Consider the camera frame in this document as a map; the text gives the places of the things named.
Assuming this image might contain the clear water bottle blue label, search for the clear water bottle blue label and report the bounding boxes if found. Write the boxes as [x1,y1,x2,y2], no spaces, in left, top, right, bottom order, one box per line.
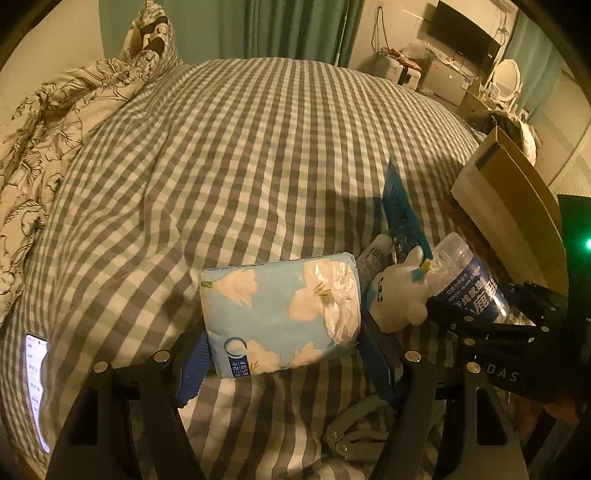
[426,232,510,322]

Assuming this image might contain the white plush toy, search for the white plush toy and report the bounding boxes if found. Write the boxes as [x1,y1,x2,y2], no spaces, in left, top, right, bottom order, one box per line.
[366,245,430,334]

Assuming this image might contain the blue packet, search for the blue packet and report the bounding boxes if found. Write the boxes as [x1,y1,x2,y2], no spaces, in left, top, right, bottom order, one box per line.
[382,162,433,260]

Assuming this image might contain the light blue tissue pack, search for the light blue tissue pack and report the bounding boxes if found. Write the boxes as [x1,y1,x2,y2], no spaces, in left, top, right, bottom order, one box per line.
[199,252,361,378]

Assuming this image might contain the white tube with barcode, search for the white tube with barcode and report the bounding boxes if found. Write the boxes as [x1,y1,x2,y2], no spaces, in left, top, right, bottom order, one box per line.
[356,234,393,294]

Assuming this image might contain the lit smartphone screen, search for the lit smartphone screen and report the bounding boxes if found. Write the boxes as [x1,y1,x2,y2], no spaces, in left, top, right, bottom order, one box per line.
[25,334,50,453]

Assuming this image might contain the brown cardboard box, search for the brown cardboard box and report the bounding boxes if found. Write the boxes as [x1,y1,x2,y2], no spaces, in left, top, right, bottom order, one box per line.
[451,127,568,295]

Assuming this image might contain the white louvered wardrobe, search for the white louvered wardrobe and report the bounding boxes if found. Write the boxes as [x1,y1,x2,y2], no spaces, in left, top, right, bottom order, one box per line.
[535,64,590,197]

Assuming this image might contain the black clothes pile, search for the black clothes pile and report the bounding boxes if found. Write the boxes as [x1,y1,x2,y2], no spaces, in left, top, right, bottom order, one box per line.
[466,110,540,166]

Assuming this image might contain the wooden dresser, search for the wooden dresser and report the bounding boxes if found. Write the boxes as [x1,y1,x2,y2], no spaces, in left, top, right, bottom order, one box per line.
[456,91,491,119]

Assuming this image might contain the oval white vanity mirror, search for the oval white vanity mirror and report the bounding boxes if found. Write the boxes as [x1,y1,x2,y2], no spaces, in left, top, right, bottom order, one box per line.
[489,59,522,102]

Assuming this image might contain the green curtain by wardrobe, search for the green curtain by wardrobe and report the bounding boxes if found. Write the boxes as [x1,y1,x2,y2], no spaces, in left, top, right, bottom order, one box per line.
[504,10,563,123]

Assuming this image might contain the small grey refrigerator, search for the small grey refrigerator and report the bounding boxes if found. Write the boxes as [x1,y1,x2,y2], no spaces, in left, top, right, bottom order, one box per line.
[419,58,472,106]

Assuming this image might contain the white suitcase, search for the white suitcase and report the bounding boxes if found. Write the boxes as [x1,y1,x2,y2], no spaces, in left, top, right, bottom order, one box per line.
[373,57,422,91]

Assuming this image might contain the grey white checkered bedsheet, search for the grey white checkered bedsheet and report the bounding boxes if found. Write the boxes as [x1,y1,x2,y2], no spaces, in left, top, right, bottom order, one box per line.
[1,58,481,473]

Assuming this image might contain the floral white quilt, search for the floral white quilt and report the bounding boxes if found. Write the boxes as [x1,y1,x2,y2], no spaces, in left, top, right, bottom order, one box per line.
[1,1,178,316]

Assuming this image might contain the large green curtain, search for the large green curtain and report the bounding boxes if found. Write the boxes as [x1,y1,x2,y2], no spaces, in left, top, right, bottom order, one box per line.
[98,0,363,67]

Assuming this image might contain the black wall television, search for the black wall television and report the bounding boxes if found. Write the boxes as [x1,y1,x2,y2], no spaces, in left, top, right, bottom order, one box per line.
[427,1,501,66]

